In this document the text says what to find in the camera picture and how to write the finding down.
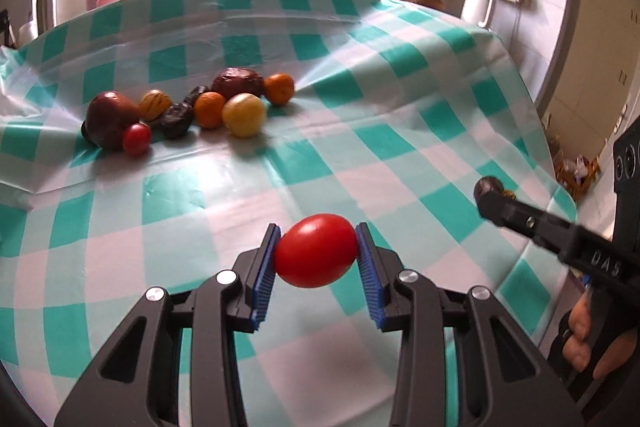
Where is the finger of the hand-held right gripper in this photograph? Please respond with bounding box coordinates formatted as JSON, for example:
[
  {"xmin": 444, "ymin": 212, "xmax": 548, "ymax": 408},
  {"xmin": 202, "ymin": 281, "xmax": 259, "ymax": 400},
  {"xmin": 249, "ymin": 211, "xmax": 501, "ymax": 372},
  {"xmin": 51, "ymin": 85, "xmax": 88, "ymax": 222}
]
[{"xmin": 476, "ymin": 191, "xmax": 577, "ymax": 258}]

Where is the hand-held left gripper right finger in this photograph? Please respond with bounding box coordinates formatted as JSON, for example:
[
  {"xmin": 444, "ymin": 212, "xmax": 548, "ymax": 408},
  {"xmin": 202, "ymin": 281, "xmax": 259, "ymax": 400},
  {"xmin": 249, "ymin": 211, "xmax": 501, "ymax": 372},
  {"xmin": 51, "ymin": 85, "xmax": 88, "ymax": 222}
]
[{"xmin": 354, "ymin": 222, "xmax": 586, "ymax": 427}]

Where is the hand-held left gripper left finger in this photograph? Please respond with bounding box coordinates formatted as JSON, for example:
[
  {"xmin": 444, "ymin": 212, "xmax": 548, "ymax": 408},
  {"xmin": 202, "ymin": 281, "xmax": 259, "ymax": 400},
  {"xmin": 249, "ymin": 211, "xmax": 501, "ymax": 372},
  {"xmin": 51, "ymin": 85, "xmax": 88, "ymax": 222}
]
[{"xmin": 54, "ymin": 223, "xmax": 282, "ymax": 427}]

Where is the small round dark fruit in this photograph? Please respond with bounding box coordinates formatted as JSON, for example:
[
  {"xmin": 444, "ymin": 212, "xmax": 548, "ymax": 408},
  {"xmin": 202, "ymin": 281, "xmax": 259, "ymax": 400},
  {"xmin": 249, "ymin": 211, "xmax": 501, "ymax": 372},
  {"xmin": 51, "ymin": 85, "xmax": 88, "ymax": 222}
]
[{"xmin": 473, "ymin": 176, "xmax": 505, "ymax": 202}]

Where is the large red tomato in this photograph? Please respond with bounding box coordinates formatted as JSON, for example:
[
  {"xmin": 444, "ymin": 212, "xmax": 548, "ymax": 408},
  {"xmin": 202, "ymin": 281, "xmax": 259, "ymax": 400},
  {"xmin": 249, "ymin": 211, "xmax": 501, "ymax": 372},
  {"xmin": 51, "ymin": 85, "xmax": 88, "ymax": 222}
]
[{"xmin": 274, "ymin": 213, "xmax": 359, "ymax": 289}]

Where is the orange mandarin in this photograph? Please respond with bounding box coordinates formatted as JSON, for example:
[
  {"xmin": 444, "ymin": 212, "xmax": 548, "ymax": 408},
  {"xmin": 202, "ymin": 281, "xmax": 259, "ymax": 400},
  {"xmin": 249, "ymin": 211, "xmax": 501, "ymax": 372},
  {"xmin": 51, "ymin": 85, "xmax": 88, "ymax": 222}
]
[
  {"xmin": 193, "ymin": 91, "xmax": 227, "ymax": 129},
  {"xmin": 263, "ymin": 73, "xmax": 296, "ymax": 106}
]

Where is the striped yellow round fruit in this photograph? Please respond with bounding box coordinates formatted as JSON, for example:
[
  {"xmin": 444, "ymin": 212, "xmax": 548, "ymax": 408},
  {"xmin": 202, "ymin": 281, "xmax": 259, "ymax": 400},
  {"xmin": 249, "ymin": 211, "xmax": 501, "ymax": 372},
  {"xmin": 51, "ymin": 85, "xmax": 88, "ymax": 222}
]
[{"xmin": 138, "ymin": 89, "xmax": 173, "ymax": 122}]

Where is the person's right hand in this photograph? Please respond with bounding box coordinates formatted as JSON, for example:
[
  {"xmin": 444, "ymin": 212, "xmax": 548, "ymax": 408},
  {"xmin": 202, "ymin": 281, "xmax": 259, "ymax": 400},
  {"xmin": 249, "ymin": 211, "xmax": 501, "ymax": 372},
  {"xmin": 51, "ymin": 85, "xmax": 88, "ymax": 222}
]
[{"xmin": 559, "ymin": 297, "xmax": 639, "ymax": 381}]

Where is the box of clutter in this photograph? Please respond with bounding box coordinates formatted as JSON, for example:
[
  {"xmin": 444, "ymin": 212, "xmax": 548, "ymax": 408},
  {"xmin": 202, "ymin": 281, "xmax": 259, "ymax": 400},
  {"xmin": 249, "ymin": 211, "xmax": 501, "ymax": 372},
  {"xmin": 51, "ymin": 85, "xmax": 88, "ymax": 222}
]
[{"xmin": 547, "ymin": 136, "xmax": 601, "ymax": 202}]

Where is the plain yellow round fruit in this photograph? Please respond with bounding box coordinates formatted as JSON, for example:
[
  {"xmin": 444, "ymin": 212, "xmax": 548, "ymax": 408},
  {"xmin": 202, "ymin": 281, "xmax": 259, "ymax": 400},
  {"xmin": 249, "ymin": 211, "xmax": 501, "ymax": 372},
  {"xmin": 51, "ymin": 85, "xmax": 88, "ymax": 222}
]
[{"xmin": 222, "ymin": 93, "xmax": 266, "ymax": 138}]

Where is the green checked tablecloth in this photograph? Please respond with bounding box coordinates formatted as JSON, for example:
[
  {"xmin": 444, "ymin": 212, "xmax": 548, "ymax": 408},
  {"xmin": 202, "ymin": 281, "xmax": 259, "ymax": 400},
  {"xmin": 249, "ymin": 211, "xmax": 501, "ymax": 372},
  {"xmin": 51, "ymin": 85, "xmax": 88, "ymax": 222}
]
[{"xmin": 0, "ymin": 0, "xmax": 581, "ymax": 427}]

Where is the dark wrinkled dried fruit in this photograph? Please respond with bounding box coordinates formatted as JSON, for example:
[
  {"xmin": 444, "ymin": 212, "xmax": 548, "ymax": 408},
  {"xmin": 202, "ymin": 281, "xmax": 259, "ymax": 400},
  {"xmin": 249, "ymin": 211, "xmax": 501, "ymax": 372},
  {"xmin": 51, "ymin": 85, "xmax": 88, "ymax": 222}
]
[
  {"xmin": 183, "ymin": 85, "xmax": 211, "ymax": 106},
  {"xmin": 160, "ymin": 103, "xmax": 195, "ymax": 139}
]

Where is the small red tomato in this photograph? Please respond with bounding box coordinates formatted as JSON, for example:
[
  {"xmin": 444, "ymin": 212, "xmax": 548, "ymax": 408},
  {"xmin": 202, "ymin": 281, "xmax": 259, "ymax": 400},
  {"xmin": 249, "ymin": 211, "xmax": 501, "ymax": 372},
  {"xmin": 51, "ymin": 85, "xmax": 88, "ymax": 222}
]
[{"xmin": 122, "ymin": 123, "xmax": 152, "ymax": 156}]

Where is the wrinkled dark red fruit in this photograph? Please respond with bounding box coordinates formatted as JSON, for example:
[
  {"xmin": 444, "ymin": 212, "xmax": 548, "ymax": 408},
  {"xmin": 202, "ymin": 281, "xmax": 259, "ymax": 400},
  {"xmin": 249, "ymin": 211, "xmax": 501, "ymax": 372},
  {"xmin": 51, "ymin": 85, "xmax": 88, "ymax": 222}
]
[{"xmin": 211, "ymin": 67, "xmax": 265, "ymax": 100}]

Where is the white jug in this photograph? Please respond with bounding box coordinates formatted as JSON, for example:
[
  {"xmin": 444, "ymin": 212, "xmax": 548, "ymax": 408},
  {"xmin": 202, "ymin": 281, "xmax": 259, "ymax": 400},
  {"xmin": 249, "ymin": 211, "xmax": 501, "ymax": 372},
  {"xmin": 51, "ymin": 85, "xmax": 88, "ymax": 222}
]
[{"xmin": 460, "ymin": 0, "xmax": 496, "ymax": 28}]

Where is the large dark red fruit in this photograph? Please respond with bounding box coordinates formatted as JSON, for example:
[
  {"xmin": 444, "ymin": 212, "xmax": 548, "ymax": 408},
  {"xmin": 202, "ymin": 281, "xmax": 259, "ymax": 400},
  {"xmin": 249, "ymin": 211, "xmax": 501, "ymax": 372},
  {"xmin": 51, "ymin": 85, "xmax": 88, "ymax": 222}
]
[{"xmin": 81, "ymin": 91, "xmax": 142, "ymax": 152}]

